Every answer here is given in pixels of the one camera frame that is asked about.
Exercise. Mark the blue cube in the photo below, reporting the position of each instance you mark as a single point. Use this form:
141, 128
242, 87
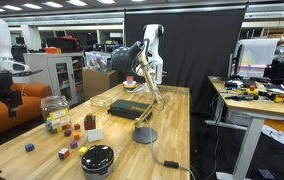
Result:
29, 147

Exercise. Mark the black lidded grey pot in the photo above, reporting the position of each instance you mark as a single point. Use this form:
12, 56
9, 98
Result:
97, 162

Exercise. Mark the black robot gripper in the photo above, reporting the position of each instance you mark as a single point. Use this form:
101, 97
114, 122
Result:
11, 98

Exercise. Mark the white cabinet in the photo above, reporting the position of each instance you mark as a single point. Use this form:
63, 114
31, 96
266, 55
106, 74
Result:
62, 72

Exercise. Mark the white Rubik's cube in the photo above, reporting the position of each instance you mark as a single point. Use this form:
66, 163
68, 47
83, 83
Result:
95, 134

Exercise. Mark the dark maroon cube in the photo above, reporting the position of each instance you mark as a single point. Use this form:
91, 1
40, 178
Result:
67, 133

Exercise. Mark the dark green flat case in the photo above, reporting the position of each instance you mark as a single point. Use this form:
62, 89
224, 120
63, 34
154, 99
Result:
128, 109

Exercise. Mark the side desk with clutter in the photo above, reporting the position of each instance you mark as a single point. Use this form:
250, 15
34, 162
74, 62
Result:
259, 111

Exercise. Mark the purple cube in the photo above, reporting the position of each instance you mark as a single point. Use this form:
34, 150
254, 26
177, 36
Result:
73, 144

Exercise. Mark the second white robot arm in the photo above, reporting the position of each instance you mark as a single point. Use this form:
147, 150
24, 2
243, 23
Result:
152, 33

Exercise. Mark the small Rubik's cube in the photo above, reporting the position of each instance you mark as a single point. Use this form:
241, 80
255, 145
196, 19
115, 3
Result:
63, 153

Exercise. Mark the red block stack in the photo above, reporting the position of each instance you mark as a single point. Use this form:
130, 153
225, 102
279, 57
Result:
89, 121

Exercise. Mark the cardboard box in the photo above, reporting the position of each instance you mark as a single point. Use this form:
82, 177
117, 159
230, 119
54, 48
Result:
96, 82

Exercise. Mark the plate stack with pink cup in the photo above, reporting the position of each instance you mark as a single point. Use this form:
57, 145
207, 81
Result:
129, 84

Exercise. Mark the clear plastic tray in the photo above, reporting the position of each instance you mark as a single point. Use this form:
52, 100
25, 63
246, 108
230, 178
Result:
101, 100

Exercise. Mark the grey desk lamp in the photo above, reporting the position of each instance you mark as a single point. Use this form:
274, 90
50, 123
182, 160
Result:
122, 58

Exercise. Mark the clear jar of blocks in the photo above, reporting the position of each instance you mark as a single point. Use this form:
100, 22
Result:
55, 112

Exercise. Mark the yellow cube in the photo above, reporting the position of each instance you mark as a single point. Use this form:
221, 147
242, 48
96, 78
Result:
82, 151

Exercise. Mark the orange cube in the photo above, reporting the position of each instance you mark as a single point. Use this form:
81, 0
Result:
76, 136

